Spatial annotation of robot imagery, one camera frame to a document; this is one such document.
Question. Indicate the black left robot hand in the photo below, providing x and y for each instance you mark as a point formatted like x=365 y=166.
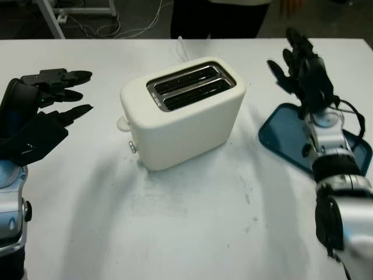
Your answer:
x=20 y=99

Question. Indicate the person's left hand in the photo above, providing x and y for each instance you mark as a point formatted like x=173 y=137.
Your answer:
x=292 y=6

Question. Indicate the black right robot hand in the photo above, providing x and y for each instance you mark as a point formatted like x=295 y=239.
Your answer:
x=314 y=84

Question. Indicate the white toaster lever knob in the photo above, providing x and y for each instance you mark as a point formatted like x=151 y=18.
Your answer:
x=123 y=124

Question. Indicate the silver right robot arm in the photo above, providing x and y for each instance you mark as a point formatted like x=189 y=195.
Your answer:
x=349 y=213

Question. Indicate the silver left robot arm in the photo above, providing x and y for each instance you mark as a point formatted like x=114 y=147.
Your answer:
x=10 y=204

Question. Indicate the person in black trousers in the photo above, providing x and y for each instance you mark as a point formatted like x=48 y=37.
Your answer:
x=215 y=20

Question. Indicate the silver toaster dial knob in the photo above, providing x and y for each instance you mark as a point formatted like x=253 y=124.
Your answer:
x=133 y=146

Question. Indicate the white two-slot toaster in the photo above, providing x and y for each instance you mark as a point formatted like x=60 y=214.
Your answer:
x=180 y=134

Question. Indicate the blue plastic tray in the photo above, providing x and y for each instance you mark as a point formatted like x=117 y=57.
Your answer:
x=282 y=137

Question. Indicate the white power strip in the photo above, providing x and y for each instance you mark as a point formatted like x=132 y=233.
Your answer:
x=62 y=18

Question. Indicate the grey metal table frame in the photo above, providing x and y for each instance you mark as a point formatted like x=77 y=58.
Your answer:
x=51 y=20

